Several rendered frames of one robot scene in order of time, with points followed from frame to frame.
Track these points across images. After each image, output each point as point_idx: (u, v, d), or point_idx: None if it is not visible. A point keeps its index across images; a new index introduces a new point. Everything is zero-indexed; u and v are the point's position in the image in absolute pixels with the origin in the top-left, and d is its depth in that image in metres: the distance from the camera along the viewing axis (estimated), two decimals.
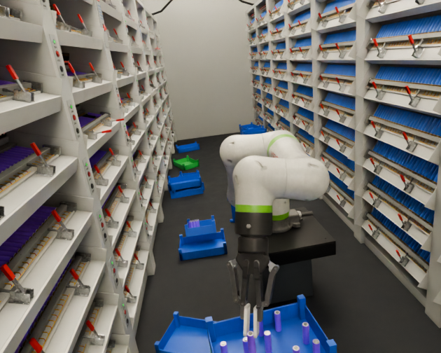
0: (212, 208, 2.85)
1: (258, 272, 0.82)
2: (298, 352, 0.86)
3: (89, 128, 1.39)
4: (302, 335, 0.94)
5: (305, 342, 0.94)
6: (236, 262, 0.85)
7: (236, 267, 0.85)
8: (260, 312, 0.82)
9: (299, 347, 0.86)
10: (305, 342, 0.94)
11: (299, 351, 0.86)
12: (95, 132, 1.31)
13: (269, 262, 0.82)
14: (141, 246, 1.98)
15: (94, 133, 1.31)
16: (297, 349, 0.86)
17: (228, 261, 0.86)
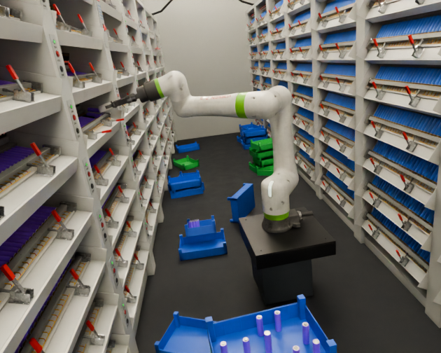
0: (212, 208, 2.85)
1: None
2: (298, 352, 0.86)
3: (89, 128, 1.39)
4: (302, 335, 0.94)
5: (305, 342, 0.94)
6: (131, 99, 1.59)
7: None
8: None
9: (299, 347, 0.86)
10: (305, 342, 0.94)
11: (299, 351, 0.86)
12: (95, 132, 1.31)
13: None
14: (141, 246, 1.98)
15: (94, 133, 1.31)
16: (297, 349, 0.86)
17: (131, 99, 1.57)
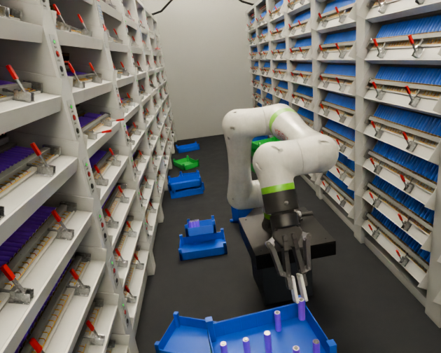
0: (212, 208, 2.85)
1: (297, 241, 0.92)
2: (298, 352, 0.86)
3: (89, 128, 1.39)
4: (298, 312, 0.92)
5: (301, 319, 0.92)
6: (274, 240, 0.92)
7: (274, 244, 0.92)
8: (305, 277, 0.92)
9: (299, 347, 0.86)
10: (301, 318, 0.92)
11: (299, 351, 0.86)
12: (95, 132, 1.31)
13: (302, 232, 0.93)
14: (141, 246, 1.98)
15: (94, 133, 1.31)
16: (297, 349, 0.86)
17: (267, 241, 0.92)
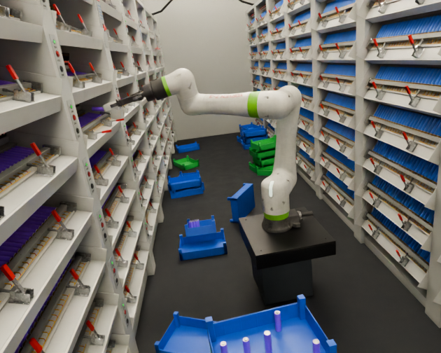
0: (212, 208, 2.85)
1: None
2: None
3: (89, 128, 1.39)
4: (87, 118, 1.59)
5: None
6: (138, 97, 1.53)
7: (135, 98, 1.53)
8: None
9: None
10: None
11: None
12: (95, 132, 1.31)
13: None
14: (141, 246, 1.98)
15: (94, 133, 1.31)
16: None
17: (137, 98, 1.51)
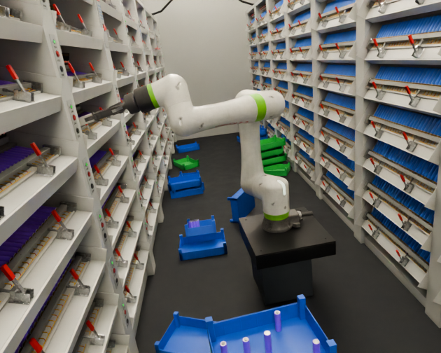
0: (212, 208, 2.85)
1: (113, 105, 1.26)
2: None
3: (85, 127, 1.38)
4: None
5: None
6: None
7: None
8: (89, 116, 1.27)
9: None
10: None
11: None
12: (90, 131, 1.31)
13: (119, 107, 1.25)
14: (141, 246, 1.98)
15: (90, 132, 1.30)
16: None
17: None
